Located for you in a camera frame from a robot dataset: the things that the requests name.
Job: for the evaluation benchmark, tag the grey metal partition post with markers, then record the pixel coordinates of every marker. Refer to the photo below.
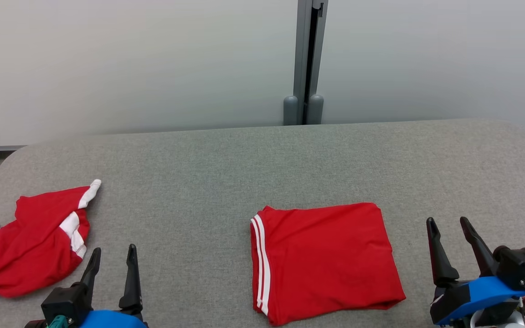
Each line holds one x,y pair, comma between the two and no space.
300,45

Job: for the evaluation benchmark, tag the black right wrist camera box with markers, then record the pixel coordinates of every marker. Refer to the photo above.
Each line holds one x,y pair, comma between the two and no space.
522,266

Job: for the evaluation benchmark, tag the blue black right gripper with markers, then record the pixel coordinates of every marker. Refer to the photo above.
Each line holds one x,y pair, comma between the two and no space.
476,294

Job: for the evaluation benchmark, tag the grey cylindrical post foot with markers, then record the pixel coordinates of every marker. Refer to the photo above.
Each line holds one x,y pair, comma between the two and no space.
290,111
316,110

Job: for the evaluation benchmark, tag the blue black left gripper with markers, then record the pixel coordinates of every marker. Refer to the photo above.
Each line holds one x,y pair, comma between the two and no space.
112,320

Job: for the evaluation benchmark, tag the red shorts white stripe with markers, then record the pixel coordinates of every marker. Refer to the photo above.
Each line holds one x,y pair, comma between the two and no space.
30,246

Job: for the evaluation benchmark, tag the red white numbered jersey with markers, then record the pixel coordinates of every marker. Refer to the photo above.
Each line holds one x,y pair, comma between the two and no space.
331,259

